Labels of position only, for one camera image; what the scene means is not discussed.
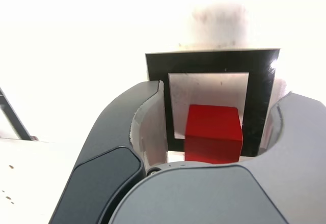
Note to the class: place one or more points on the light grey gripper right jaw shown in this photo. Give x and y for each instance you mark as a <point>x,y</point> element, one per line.
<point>203,198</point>

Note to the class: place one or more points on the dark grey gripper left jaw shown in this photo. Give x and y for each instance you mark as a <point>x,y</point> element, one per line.
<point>109,142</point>

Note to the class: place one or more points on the red cube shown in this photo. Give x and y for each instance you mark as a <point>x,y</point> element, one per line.
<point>212,129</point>

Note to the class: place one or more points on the black tape square outline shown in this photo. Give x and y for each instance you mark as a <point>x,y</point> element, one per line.
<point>203,62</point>

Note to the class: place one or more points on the dark metal frame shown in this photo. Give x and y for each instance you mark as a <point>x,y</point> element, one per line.
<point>15,117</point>

